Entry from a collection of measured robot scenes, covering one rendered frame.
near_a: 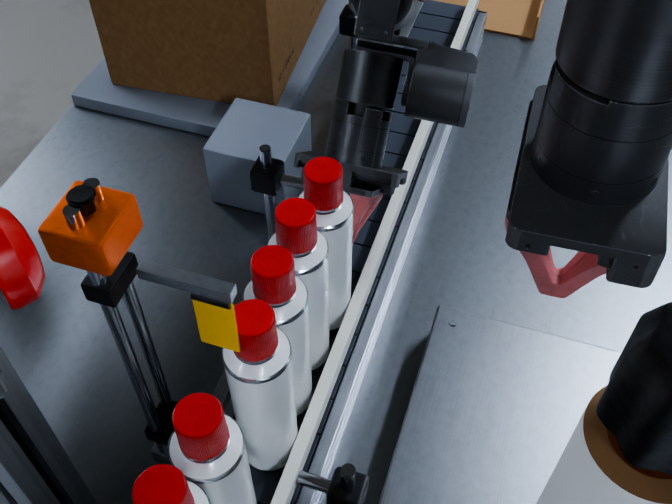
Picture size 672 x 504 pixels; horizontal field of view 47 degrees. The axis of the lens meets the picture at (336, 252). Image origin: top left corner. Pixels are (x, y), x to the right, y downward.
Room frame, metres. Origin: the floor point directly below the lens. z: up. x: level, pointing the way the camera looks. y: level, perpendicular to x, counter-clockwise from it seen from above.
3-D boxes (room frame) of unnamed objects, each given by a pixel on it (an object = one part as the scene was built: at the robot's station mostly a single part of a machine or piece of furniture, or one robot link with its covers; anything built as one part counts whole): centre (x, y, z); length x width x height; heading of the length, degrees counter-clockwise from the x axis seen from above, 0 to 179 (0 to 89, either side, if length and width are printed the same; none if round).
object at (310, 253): (0.41, 0.03, 0.98); 0.05 x 0.05 x 0.20
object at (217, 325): (0.30, 0.08, 1.09); 0.03 x 0.01 x 0.06; 72
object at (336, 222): (0.46, 0.01, 0.98); 0.05 x 0.05 x 0.20
